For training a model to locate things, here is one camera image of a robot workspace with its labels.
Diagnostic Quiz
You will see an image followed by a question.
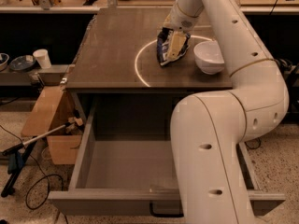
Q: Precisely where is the dark plate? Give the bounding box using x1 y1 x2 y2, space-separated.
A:
9 55 36 72

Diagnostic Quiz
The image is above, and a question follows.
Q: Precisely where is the grey cabinet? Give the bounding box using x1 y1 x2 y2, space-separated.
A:
66 7 231 118

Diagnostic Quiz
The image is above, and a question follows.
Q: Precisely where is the grey open top drawer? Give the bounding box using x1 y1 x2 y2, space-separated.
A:
50 94 285 217

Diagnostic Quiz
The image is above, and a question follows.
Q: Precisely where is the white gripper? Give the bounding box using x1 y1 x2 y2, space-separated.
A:
163 2 200 59

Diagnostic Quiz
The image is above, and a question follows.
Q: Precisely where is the white paper cup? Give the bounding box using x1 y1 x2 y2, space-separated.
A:
33 49 51 69

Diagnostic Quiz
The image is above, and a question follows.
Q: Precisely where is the low side shelf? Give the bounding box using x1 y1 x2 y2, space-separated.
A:
0 64 70 86

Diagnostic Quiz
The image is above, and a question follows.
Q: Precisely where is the blue chip bag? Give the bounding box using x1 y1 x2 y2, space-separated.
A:
157 28 191 66

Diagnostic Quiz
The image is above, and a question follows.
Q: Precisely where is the cardboard box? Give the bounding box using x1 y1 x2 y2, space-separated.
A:
21 86 82 165

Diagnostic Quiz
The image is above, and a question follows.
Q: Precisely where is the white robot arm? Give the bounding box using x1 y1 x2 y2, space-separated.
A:
170 0 289 224

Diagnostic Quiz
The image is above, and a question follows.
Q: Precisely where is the black drawer handle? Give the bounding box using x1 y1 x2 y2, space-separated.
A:
149 202 184 218

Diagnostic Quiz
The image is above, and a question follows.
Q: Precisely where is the black tripod stand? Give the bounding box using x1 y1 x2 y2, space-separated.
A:
1 122 71 198

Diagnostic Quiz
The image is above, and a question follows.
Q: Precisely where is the black cable right floor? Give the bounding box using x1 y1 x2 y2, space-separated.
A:
244 137 262 151

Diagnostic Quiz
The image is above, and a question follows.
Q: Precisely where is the white bowl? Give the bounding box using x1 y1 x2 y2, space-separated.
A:
193 40 224 75

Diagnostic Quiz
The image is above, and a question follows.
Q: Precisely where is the grey bowl at left edge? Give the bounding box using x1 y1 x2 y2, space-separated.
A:
0 53 9 72

